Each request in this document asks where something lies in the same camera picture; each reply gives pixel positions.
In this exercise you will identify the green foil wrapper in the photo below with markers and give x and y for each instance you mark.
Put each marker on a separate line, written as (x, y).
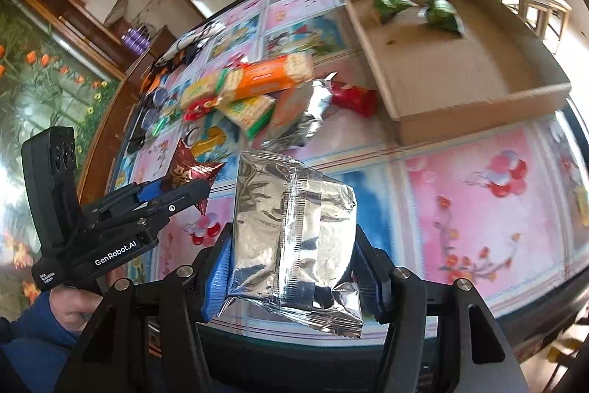
(163, 126)

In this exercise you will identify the printed fruit tablecloth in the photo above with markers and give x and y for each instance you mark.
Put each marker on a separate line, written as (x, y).
(460, 199)

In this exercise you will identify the grey shelf ornament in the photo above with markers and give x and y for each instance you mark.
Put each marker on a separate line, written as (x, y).
(117, 8)

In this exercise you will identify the white patterned scarf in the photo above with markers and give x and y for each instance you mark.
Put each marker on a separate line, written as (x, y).
(202, 31)

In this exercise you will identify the person's left forearm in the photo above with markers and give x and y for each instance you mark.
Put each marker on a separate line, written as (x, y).
(32, 347)

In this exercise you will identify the floral wall poster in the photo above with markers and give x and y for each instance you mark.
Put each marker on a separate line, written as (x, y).
(41, 89)

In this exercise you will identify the green cracker packet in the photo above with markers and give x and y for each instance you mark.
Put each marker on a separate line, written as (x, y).
(248, 112)

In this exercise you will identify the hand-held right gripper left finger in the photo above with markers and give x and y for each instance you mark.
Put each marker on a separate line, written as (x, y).
(216, 282)

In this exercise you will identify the purple bottle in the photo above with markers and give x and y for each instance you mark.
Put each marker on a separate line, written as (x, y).
(129, 43)
(140, 36)

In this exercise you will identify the red white snack packet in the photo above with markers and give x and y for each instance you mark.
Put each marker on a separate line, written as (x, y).
(356, 98)

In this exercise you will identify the small yellow cracker packet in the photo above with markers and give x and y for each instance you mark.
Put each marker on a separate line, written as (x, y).
(202, 91)

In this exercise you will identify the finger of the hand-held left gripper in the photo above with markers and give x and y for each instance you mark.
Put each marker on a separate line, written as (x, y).
(149, 190)
(179, 202)

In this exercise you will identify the eyeglasses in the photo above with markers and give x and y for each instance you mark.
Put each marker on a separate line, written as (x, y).
(156, 103)

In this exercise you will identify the green snack packet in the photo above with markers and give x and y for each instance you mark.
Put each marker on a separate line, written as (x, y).
(391, 4)
(444, 15)

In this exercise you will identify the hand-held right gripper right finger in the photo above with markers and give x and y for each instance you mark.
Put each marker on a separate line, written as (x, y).
(368, 282)

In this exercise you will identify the black orange scarf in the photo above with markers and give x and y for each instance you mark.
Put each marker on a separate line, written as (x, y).
(156, 66)

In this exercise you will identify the person's left hand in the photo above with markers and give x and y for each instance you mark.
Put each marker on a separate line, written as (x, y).
(73, 310)

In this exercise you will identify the silver foil packet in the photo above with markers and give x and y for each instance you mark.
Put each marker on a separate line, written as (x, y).
(285, 236)
(306, 116)

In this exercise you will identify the red foil snack packet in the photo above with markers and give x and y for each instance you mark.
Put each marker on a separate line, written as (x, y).
(184, 169)

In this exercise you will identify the orange cracker packet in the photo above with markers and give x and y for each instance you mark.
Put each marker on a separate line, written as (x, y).
(271, 73)

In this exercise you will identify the cardboard box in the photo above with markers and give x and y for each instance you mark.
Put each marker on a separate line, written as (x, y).
(437, 66)

